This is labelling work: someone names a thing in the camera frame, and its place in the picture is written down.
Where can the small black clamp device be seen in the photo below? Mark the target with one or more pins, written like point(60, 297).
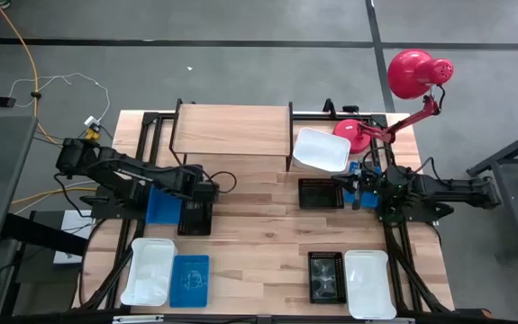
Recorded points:
point(351, 108)

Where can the black orange object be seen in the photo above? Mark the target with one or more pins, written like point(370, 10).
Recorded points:
point(475, 312)

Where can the black plastic basket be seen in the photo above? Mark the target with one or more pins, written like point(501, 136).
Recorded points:
point(327, 277)
point(195, 222)
point(320, 194)

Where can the red desk lamp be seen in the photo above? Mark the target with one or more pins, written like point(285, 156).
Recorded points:
point(409, 74)

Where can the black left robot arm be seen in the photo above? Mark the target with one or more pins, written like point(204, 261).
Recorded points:
point(119, 168)

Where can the black desk leg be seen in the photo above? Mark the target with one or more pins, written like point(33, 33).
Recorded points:
point(42, 234)

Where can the white plastic basket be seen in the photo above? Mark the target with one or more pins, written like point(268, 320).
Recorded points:
point(369, 285)
point(321, 150)
point(148, 274)

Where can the black bracket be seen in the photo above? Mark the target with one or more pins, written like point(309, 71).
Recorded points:
point(329, 106)

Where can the silver metal bracket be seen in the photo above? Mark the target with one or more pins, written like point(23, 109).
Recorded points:
point(389, 320)
point(137, 319)

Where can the wooden shelf with black legs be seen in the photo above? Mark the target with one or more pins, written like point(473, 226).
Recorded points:
point(231, 130)

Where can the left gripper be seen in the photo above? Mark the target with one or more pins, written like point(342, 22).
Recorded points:
point(197, 189)

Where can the grey metal table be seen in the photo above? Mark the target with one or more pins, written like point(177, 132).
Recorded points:
point(517, 189)

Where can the blue plastic basket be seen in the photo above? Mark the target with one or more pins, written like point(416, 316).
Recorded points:
point(369, 200)
point(164, 207)
point(189, 281)

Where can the black aluminium table frame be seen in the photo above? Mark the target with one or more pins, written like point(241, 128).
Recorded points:
point(312, 118)

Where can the yellow plug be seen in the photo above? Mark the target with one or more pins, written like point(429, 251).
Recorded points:
point(92, 134)

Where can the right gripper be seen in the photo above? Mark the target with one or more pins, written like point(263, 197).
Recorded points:
point(368, 181)

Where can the white power adapter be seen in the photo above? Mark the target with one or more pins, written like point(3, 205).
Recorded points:
point(92, 121)

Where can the white paper sheet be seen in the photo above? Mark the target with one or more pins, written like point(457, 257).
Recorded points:
point(76, 218)

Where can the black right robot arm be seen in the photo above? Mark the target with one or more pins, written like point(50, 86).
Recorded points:
point(457, 186)

